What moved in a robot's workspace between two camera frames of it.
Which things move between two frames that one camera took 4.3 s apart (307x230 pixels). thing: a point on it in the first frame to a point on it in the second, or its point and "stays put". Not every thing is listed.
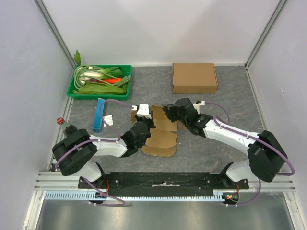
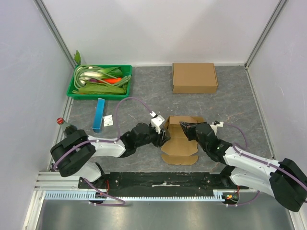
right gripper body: [173, 112] to [192, 129]
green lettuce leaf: [95, 89] stays put
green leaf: [77, 57] stays put
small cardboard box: [161, 140] to [179, 150]
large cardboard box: [194, 78] stays put
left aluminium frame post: [55, 32] stays put
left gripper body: [149, 121] to [159, 137]
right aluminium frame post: [258, 44] stays put
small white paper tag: [109, 120] stays put
